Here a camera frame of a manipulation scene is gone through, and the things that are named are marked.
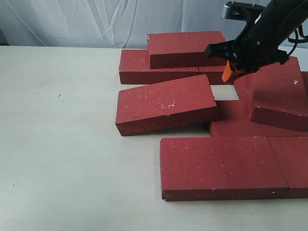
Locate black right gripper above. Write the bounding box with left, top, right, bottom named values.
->
left=205, top=14, right=289, bottom=82

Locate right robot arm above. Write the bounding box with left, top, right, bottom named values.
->
left=205, top=0, right=308, bottom=83

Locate middle row red brick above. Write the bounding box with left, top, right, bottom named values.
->
left=209, top=100, right=308, bottom=137

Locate white backdrop cloth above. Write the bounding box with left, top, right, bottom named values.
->
left=0, top=0, right=245, bottom=48

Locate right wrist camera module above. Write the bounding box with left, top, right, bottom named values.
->
left=222, top=1, right=265, bottom=21

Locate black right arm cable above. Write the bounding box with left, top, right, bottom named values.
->
left=287, top=24, right=308, bottom=55

